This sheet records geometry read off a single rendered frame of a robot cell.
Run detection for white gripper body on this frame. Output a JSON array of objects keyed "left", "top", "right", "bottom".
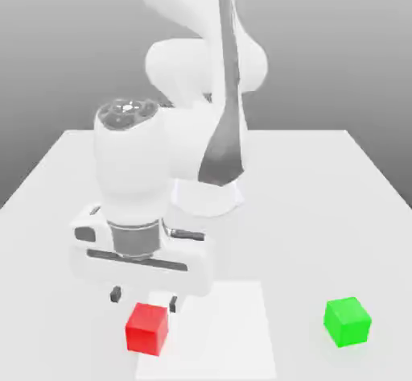
[{"left": 71, "top": 237, "right": 216, "bottom": 297}]

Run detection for small red cube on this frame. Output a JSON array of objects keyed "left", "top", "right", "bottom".
[{"left": 125, "top": 302, "right": 170, "bottom": 357}]

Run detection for small green cube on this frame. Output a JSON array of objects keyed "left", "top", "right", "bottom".
[{"left": 323, "top": 296, "right": 373, "bottom": 349}]

